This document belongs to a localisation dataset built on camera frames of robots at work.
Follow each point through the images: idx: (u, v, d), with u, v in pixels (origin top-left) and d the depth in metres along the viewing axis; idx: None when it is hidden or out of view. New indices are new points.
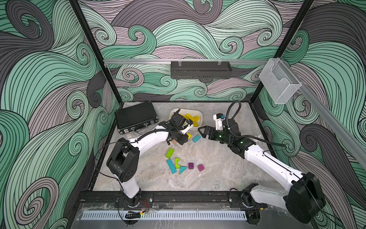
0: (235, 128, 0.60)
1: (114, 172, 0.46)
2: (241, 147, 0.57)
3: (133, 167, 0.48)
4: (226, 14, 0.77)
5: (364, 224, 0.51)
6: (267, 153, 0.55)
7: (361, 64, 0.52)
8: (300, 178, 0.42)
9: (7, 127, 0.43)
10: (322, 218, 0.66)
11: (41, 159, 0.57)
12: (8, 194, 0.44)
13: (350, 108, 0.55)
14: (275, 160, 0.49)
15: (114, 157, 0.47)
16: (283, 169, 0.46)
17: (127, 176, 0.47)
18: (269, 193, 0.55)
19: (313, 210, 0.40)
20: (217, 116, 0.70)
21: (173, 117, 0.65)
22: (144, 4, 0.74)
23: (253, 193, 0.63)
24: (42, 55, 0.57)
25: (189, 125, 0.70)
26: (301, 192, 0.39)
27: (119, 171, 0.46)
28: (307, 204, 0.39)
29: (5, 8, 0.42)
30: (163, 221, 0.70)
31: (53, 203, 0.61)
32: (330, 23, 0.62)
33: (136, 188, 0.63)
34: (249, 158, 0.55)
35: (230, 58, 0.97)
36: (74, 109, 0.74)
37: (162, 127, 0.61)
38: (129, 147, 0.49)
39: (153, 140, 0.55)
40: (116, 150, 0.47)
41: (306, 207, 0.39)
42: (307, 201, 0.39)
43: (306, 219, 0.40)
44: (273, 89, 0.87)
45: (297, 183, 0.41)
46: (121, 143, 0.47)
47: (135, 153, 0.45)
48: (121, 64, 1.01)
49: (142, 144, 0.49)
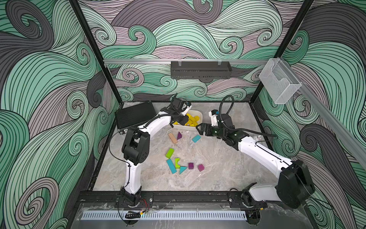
0: (229, 121, 0.63)
1: (130, 156, 0.54)
2: (235, 140, 0.59)
3: (147, 149, 0.55)
4: (226, 14, 0.77)
5: (364, 224, 0.51)
6: (259, 143, 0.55)
7: (361, 64, 0.52)
8: (289, 165, 0.44)
9: (7, 128, 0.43)
10: (322, 218, 0.66)
11: (41, 158, 0.57)
12: (8, 194, 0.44)
13: (350, 108, 0.55)
14: (266, 149, 0.51)
15: (127, 143, 0.53)
16: (273, 157, 0.48)
17: (141, 157, 0.53)
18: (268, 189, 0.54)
19: (302, 195, 0.42)
20: (212, 112, 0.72)
21: (173, 101, 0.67)
22: (144, 4, 0.74)
23: (251, 192, 0.63)
24: (42, 55, 0.57)
25: (187, 107, 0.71)
26: (290, 178, 0.41)
27: (135, 154, 0.52)
28: (296, 189, 0.41)
29: (5, 8, 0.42)
30: (163, 221, 0.70)
31: (53, 203, 0.61)
32: (330, 23, 0.62)
33: (137, 184, 0.65)
34: (241, 149, 0.57)
35: (230, 58, 0.97)
36: (74, 109, 0.74)
37: (164, 112, 0.66)
38: (139, 133, 0.55)
39: (159, 124, 0.61)
40: (127, 137, 0.53)
41: (295, 193, 0.41)
42: (295, 187, 0.41)
43: (295, 204, 0.41)
44: (273, 89, 0.87)
45: (287, 170, 0.42)
46: (131, 130, 0.53)
47: (146, 137, 0.51)
48: (121, 64, 1.01)
49: (150, 129, 0.55)
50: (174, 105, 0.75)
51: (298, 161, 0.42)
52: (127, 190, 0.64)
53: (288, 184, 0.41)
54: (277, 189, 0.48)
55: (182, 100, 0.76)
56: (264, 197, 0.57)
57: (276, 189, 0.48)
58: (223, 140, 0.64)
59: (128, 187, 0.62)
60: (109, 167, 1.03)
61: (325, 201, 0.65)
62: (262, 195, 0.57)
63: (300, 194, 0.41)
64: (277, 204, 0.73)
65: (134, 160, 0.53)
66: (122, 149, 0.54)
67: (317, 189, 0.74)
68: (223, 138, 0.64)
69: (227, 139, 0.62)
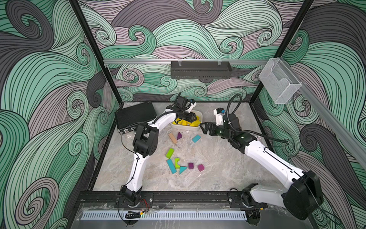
0: (236, 122, 0.59)
1: (139, 149, 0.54)
2: (242, 142, 0.56)
3: (156, 143, 0.61)
4: (226, 14, 0.77)
5: (364, 224, 0.51)
6: (268, 150, 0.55)
7: (361, 64, 0.52)
8: (300, 176, 0.42)
9: (7, 128, 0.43)
10: (321, 218, 0.66)
11: (41, 158, 0.57)
12: (8, 194, 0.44)
13: (350, 108, 0.55)
14: (275, 157, 0.49)
15: (138, 137, 0.59)
16: (283, 166, 0.45)
17: (151, 150, 0.59)
18: (269, 192, 0.55)
19: (311, 207, 0.40)
20: (218, 110, 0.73)
21: (177, 99, 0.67)
22: (144, 4, 0.74)
23: (252, 193, 0.63)
24: (42, 55, 0.57)
25: (191, 103, 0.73)
26: (301, 191, 0.39)
27: (145, 148, 0.58)
28: (306, 202, 0.39)
29: (5, 8, 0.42)
30: (163, 221, 0.70)
31: (53, 203, 0.61)
32: (330, 23, 0.62)
33: (141, 181, 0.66)
34: (248, 153, 0.55)
35: (230, 58, 0.97)
36: (73, 109, 0.74)
37: (170, 109, 0.72)
38: (149, 128, 0.61)
39: (166, 120, 0.66)
40: (138, 131, 0.59)
41: (304, 205, 0.39)
42: (305, 199, 0.39)
43: (302, 216, 0.41)
44: (273, 89, 0.87)
45: (298, 182, 0.41)
46: (142, 126, 0.58)
47: (155, 131, 0.56)
48: (121, 64, 1.01)
49: (158, 125, 0.60)
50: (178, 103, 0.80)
51: (310, 172, 0.42)
52: (129, 188, 0.65)
53: (297, 196, 0.40)
54: (284, 199, 0.46)
55: (187, 98, 0.82)
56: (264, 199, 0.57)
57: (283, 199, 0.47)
58: (229, 142, 0.62)
59: (132, 183, 0.64)
60: (109, 166, 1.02)
61: (325, 200, 0.65)
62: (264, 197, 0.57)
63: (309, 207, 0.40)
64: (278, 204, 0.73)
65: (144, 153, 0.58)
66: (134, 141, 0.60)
67: None
68: (229, 140, 0.61)
69: (232, 141, 0.59)
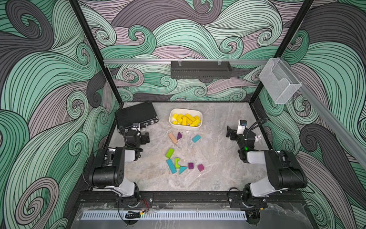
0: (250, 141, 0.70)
1: (103, 180, 0.44)
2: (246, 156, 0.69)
3: (122, 167, 0.49)
4: (226, 14, 0.77)
5: (364, 224, 0.51)
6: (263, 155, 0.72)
7: (361, 64, 0.52)
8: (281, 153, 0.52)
9: (7, 128, 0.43)
10: (322, 218, 0.66)
11: (41, 158, 0.57)
12: (8, 194, 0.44)
13: (350, 108, 0.55)
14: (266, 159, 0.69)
15: (98, 166, 0.46)
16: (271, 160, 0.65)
17: (119, 177, 0.46)
18: (264, 180, 0.56)
19: (284, 172, 0.46)
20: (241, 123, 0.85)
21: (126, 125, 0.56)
22: (144, 4, 0.74)
23: (251, 187, 0.65)
24: (42, 55, 0.57)
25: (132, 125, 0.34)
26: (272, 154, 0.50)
27: (111, 176, 0.44)
28: (278, 165, 0.47)
29: (5, 8, 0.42)
30: (163, 221, 0.70)
31: (53, 203, 0.61)
32: (330, 23, 0.62)
33: (131, 184, 0.64)
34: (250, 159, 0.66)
35: (230, 58, 0.97)
36: (73, 109, 0.74)
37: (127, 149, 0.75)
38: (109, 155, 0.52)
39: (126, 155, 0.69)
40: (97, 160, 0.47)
41: (278, 167, 0.47)
42: (279, 164, 0.47)
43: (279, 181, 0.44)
44: (273, 89, 0.87)
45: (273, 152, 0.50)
46: (101, 153, 0.49)
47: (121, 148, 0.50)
48: (121, 64, 1.01)
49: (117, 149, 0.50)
50: (129, 141, 0.73)
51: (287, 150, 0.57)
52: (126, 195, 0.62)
53: (272, 161, 0.48)
54: (269, 175, 0.49)
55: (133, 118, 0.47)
56: (259, 191, 0.59)
57: (269, 175, 0.49)
58: (239, 151, 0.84)
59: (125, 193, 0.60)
60: None
61: (325, 200, 0.65)
62: (260, 189, 0.59)
63: (280, 166, 0.47)
64: (278, 204, 0.73)
65: (111, 184, 0.45)
66: (93, 184, 0.44)
67: (317, 188, 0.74)
68: (239, 150, 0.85)
69: (241, 153, 0.73)
